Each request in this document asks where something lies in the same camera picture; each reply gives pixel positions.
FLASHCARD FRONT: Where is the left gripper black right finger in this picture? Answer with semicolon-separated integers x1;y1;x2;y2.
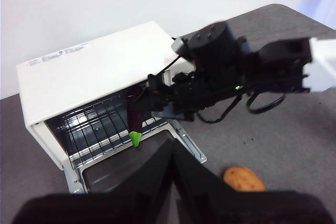
172;137;334;224

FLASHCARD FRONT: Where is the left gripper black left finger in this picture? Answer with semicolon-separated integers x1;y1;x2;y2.
12;137;173;224

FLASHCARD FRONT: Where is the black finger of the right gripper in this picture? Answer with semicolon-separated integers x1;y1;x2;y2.
151;102;197;123
130;87;169;114

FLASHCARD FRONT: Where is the purple eggplant green stem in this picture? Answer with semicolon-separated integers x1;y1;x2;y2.
127;89;144;148

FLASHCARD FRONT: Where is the oven glass door beige handle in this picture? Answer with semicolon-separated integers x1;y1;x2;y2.
62;120;208;195

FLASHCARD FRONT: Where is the white toaster oven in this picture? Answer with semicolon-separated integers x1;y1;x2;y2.
16;21;200;172

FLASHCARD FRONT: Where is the brown potato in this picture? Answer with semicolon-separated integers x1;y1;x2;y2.
223;165;267;192

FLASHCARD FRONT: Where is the smooth black camera cable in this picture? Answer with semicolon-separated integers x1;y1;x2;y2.
157;55;287;124

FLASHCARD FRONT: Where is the right wrist grey camera box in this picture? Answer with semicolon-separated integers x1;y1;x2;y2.
171;37;190;59

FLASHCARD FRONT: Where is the metal wire oven rack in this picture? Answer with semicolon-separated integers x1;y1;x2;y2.
44;95;174;162

